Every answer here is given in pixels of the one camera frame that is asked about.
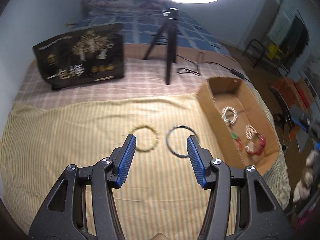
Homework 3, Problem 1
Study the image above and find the yellow striped cloth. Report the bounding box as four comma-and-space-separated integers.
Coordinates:
0, 93, 292, 240

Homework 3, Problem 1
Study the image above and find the black ring bangle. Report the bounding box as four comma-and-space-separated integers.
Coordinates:
165, 125, 200, 159

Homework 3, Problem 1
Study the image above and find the white plush toy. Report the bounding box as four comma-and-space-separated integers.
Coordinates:
293, 150, 319, 203

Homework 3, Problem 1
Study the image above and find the black power cable with switch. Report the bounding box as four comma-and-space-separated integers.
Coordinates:
175, 53, 253, 83

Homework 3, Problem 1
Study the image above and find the red band wristwatch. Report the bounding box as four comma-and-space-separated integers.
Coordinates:
245, 133, 266, 155

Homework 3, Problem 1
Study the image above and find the pink checked bed sheet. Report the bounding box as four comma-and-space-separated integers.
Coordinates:
15, 44, 244, 109

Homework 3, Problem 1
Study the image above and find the black tripod stand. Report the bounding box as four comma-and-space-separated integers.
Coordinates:
143, 8, 179, 85

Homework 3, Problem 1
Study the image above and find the twisted white pearl bracelet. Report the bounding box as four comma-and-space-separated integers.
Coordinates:
221, 106, 239, 127

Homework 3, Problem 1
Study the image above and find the brown cardboard box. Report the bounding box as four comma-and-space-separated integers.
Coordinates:
197, 77, 280, 176

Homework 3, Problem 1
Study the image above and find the black clothes rack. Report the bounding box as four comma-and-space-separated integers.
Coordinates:
243, 0, 309, 76

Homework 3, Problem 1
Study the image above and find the black printed gift bag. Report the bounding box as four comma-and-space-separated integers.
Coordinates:
33, 23, 125, 90

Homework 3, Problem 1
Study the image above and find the cream bead bracelet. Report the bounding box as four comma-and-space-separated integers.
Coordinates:
128, 125, 160, 153

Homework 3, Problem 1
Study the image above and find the long white pearl necklace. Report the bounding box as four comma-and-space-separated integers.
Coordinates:
245, 123, 258, 140

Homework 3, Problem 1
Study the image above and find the blue patterned quilt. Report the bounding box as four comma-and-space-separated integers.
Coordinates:
67, 12, 232, 57

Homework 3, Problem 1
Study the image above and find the orange cardboard box on floor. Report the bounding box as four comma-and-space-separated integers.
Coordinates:
269, 76, 318, 131

